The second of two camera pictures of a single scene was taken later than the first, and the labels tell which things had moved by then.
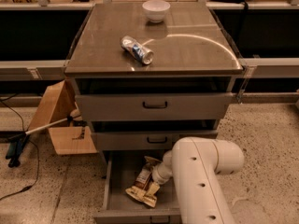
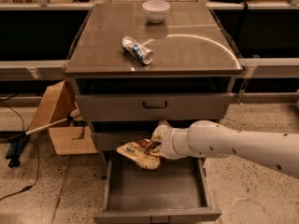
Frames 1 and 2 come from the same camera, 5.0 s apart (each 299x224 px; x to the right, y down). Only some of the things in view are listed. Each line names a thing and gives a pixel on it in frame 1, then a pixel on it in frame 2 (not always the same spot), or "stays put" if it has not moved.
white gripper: [160, 174] to [168, 143]
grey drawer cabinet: [146, 76] stays put
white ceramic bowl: [156, 9] stays put
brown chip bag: [144, 178] to [140, 152]
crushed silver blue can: [134, 47] stays put
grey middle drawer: [143, 140] stays put
